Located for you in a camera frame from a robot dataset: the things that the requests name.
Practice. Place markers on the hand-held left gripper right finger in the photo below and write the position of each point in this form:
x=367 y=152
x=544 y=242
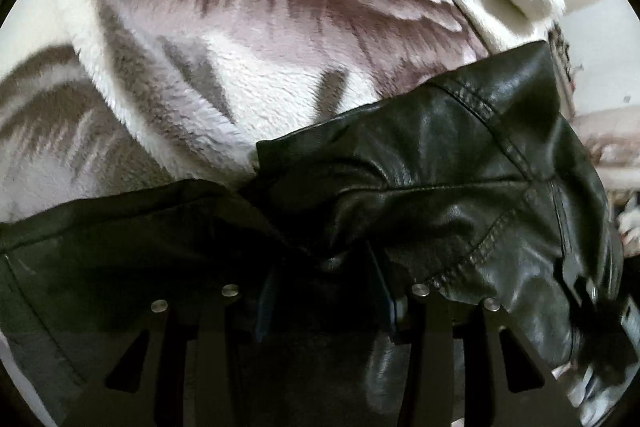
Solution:
x=430 y=332

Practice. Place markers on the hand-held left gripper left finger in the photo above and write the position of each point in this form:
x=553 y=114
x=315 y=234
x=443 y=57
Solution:
x=220 y=332

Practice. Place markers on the black leather jacket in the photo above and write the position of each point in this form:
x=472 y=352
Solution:
x=425 y=167

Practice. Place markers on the nightstand clutter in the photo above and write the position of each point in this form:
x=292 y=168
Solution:
x=562 y=57

